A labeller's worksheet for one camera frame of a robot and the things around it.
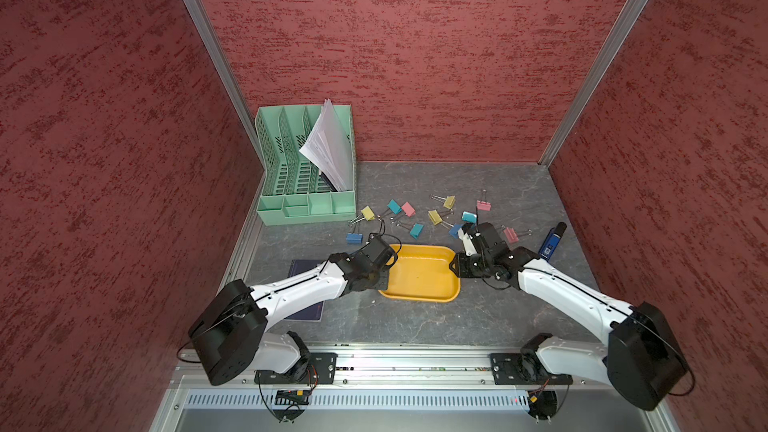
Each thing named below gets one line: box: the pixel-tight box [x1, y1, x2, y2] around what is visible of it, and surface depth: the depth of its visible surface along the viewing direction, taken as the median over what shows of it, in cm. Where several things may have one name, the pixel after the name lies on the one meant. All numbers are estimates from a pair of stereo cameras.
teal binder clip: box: [378, 199, 402, 217], surface depth 108 cm
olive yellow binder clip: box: [431, 194, 456, 209], surface depth 111 cm
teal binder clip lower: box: [396, 223, 425, 240], surface depth 102 cm
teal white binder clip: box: [461, 211, 477, 224], surface depth 105 cm
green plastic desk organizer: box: [255, 105, 357, 226], surface depth 105 cm
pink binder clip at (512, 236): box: [501, 225, 532, 243], surface depth 102 cm
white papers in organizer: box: [299, 99, 353, 192], surface depth 96 cm
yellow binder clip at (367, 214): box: [348, 205, 376, 227], surface depth 105 cm
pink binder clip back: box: [476, 200, 492, 212], surface depth 110 cm
